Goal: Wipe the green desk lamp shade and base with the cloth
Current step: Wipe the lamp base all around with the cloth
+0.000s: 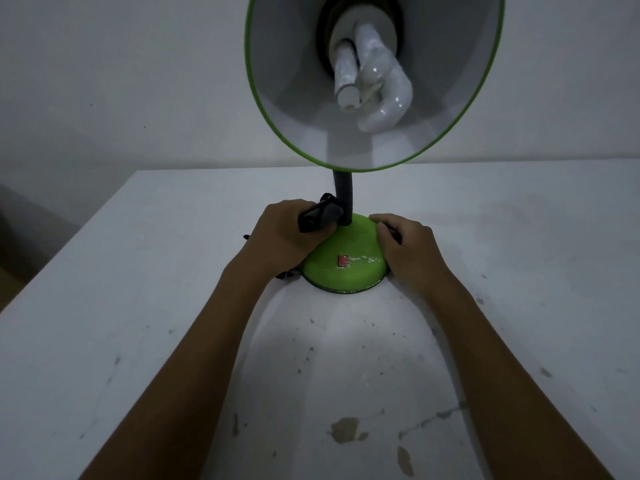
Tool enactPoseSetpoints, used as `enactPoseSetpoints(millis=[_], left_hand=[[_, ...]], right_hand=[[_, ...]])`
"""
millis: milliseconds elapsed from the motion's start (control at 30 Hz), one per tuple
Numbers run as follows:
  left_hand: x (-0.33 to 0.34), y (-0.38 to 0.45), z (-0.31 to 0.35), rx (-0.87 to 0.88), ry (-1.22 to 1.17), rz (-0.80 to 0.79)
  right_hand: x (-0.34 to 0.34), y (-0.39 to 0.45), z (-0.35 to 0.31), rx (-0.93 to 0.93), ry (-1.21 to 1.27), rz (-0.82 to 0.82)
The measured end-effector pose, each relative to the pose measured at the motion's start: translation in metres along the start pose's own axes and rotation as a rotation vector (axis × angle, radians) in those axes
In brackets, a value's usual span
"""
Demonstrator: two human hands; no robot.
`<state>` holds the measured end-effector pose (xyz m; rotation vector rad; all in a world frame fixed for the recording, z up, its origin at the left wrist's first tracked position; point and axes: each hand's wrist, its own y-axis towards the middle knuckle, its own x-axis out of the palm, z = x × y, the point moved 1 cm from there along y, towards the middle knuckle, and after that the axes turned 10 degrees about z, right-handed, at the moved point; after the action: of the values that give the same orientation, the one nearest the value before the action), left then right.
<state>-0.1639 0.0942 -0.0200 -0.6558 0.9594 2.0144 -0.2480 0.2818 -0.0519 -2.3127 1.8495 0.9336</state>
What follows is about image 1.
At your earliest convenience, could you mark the person's left hand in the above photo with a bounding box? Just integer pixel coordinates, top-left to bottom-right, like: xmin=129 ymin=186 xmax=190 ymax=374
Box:
xmin=222 ymin=198 xmax=342 ymax=281

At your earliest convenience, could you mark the person's right hand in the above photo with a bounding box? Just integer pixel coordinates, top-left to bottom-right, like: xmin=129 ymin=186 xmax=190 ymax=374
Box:
xmin=367 ymin=213 xmax=459 ymax=298

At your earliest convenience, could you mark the dark grey cloth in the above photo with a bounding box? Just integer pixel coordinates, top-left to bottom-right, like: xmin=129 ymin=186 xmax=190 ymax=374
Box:
xmin=243 ymin=192 xmax=345 ymax=282

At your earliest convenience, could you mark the green table lamp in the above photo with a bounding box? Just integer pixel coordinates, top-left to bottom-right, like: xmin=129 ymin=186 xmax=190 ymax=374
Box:
xmin=244 ymin=0 xmax=507 ymax=295

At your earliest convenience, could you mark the person's left forearm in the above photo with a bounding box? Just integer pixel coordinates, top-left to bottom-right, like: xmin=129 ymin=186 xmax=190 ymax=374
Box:
xmin=79 ymin=269 xmax=269 ymax=480

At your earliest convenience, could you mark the person's right forearm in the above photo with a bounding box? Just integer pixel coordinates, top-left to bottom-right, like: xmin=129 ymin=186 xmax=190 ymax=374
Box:
xmin=427 ymin=282 xmax=615 ymax=480

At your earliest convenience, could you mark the white fluorescent light bulb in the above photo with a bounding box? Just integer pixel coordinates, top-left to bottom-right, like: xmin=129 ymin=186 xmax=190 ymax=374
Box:
xmin=329 ymin=7 xmax=414 ymax=133

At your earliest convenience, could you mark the light wooden cabinet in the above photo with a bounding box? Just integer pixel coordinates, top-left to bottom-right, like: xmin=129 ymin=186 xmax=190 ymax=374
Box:
xmin=0 ymin=184 xmax=81 ymax=313

